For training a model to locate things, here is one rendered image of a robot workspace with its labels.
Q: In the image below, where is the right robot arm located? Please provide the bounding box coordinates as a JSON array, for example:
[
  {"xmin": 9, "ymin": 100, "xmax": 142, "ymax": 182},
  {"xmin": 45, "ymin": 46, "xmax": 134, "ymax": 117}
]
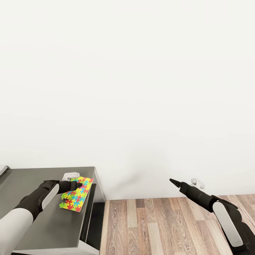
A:
[{"xmin": 170, "ymin": 178, "xmax": 255, "ymax": 255}]

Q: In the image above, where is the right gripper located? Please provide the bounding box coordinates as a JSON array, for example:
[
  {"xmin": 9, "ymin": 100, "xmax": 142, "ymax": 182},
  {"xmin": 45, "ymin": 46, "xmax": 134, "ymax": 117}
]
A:
[{"xmin": 170, "ymin": 179, "xmax": 204, "ymax": 205}]

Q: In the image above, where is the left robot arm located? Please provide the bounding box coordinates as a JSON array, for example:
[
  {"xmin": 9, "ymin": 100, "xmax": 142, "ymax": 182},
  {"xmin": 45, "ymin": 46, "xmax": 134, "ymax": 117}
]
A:
[{"xmin": 0, "ymin": 172, "xmax": 83, "ymax": 255}]

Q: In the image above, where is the jigsaw puzzle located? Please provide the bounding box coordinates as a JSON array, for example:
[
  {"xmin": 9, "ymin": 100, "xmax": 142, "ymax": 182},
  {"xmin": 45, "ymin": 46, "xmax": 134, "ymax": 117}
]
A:
[{"xmin": 59, "ymin": 177, "xmax": 93, "ymax": 212}]

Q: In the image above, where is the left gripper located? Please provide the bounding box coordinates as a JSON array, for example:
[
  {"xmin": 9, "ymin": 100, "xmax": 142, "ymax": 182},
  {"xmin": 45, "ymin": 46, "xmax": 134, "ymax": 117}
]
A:
[{"xmin": 62, "ymin": 181, "xmax": 83, "ymax": 193}]

